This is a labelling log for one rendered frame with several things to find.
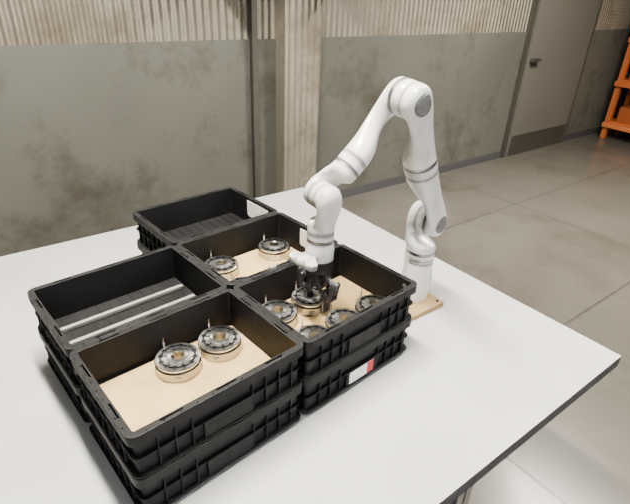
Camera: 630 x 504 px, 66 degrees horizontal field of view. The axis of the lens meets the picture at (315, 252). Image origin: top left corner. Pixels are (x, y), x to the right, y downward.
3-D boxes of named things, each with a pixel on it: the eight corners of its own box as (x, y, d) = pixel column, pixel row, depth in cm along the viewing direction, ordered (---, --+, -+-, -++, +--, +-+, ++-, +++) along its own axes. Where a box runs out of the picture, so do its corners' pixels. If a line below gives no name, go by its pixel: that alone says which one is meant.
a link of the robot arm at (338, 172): (310, 207, 125) (345, 166, 126) (328, 220, 119) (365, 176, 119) (294, 191, 121) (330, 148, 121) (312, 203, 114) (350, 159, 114)
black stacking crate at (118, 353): (232, 325, 131) (230, 289, 126) (304, 386, 112) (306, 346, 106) (78, 394, 107) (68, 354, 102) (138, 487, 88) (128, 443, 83)
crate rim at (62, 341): (174, 251, 146) (173, 244, 145) (230, 294, 127) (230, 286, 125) (27, 298, 122) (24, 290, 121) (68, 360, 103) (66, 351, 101)
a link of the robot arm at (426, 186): (424, 178, 128) (396, 167, 134) (435, 245, 148) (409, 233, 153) (445, 157, 131) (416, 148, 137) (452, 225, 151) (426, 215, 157)
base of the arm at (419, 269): (410, 284, 169) (417, 240, 161) (432, 296, 164) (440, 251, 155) (393, 293, 164) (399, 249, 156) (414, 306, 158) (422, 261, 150)
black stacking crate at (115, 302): (177, 279, 150) (173, 246, 145) (231, 324, 131) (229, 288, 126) (37, 329, 126) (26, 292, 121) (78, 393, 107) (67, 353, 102)
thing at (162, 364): (183, 338, 118) (182, 336, 118) (209, 357, 112) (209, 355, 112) (146, 359, 111) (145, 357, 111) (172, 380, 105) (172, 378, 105)
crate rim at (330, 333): (340, 249, 151) (341, 242, 149) (418, 291, 131) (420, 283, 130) (230, 294, 127) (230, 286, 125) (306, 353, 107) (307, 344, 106)
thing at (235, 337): (227, 322, 124) (227, 320, 124) (248, 342, 118) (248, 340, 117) (191, 336, 119) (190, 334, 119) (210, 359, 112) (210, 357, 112)
